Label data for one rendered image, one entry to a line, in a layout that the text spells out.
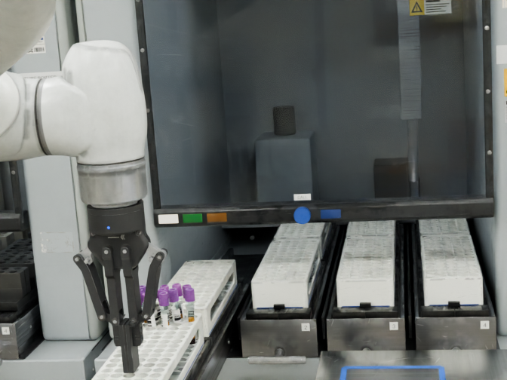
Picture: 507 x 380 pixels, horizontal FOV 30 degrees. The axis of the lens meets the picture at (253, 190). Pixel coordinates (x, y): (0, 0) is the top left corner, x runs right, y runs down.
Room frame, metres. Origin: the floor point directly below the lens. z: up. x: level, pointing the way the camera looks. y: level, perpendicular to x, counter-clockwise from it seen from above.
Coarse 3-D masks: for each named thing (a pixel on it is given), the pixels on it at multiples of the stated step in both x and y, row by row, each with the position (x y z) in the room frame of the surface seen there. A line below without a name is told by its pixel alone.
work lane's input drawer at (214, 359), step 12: (240, 288) 1.77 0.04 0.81; (240, 300) 1.71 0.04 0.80; (228, 312) 1.64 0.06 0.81; (216, 324) 1.55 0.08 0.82; (228, 324) 1.58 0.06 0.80; (216, 336) 1.52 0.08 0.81; (228, 336) 1.57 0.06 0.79; (204, 348) 1.44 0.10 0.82; (216, 348) 1.47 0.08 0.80; (228, 348) 1.56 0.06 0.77; (204, 360) 1.42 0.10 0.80; (216, 360) 1.46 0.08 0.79; (192, 372) 1.34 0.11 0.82; (204, 372) 1.37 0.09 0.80; (216, 372) 1.45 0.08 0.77
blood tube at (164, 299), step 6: (162, 294) 1.42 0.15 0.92; (162, 300) 1.42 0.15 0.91; (168, 300) 1.42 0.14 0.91; (162, 306) 1.42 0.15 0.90; (162, 312) 1.42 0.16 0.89; (168, 312) 1.42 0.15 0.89; (162, 318) 1.42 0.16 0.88; (168, 318) 1.42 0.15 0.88; (162, 324) 1.42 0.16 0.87; (168, 324) 1.42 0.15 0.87
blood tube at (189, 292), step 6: (186, 288) 1.44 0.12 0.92; (192, 288) 1.44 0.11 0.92; (186, 294) 1.43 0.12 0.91; (192, 294) 1.43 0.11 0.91; (186, 300) 1.43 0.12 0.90; (192, 300) 1.43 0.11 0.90; (186, 306) 1.43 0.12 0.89; (192, 306) 1.43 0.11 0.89; (186, 312) 1.43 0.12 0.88; (192, 312) 1.43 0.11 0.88; (192, 318) 1.43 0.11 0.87; (192, 342) 1.43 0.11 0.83
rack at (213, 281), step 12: (192, 264) 1.77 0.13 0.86; (204, 264) 1.77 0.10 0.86; (216, 264) 1.76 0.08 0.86; (228, 264) 1.76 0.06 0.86; (180, 276) 1.70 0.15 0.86; (192, 276) 1.69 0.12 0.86; (204, 276) 1.68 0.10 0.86; (216, 276) 1.68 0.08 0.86; (228, 276) 1.70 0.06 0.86; (204, 288) 1.61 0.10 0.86; (216, 288) 1.60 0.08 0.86; (228, 288) 1.72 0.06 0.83; (204, 300) 1.54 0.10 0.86; (216, 300) 1.70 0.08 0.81; (204, 312) 1.50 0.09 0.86; (216, 312) 1.58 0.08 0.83; (204, 324) 1.49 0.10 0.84; (204, 336) 1.49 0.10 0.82
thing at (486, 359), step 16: (336, 352) 1.37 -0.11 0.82; (352, 352) 1.37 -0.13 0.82; (368, 352) 1.36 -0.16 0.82; (384, 352) 1.36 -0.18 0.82; (400, 352) 1.36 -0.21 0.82; (416, 352) 1.35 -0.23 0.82; (432, 352) 1.35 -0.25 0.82; (448, 352) 1.34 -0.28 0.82; (464, 352) 1.34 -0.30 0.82; (480, 352) 1.33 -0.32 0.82; (496, 352) 1.33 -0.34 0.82; (320, 368) 1.32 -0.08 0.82; (336, 368) 1.31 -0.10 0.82; (352, 368) 1.31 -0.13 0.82; (368, 368) 1.30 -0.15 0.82; (384, 368) 1.30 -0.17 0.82; (400, 368) 1.29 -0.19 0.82; (416, 368) 1.29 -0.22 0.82; (432, 368) 1.29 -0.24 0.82; (448, 368) 1.28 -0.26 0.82; (464, 368) 1.28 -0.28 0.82; (480, 368) 1.27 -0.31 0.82; (496, 368) 1.27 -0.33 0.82
